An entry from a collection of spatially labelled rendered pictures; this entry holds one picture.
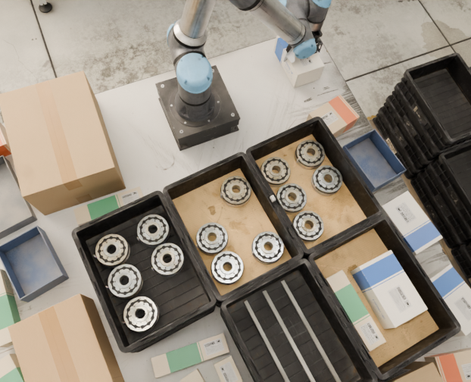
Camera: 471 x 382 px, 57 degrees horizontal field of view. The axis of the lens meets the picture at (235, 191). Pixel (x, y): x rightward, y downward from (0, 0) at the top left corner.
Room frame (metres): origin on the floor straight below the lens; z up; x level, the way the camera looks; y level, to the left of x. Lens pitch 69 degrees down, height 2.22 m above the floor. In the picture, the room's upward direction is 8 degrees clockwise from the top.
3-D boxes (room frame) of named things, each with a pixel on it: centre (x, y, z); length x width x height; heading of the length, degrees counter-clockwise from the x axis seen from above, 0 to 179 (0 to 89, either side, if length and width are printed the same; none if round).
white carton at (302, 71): (1.17, -0.17, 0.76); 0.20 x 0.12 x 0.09; 31
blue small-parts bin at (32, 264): (0.19, 0.64, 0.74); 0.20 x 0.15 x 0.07; 41
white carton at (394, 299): (0.26, -0.51, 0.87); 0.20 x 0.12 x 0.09; 35
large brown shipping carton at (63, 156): (0.62, 0.63, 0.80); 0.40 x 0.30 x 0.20; 29
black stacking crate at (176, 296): (0.21, 0.24, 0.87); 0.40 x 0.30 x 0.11; 36
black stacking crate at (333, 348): (0.06, -0.24, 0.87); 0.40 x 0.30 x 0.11; 36
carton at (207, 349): (-0.02, 0.06, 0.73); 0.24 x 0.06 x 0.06; 116
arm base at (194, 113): (0.85, 0.20, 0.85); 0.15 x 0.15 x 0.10
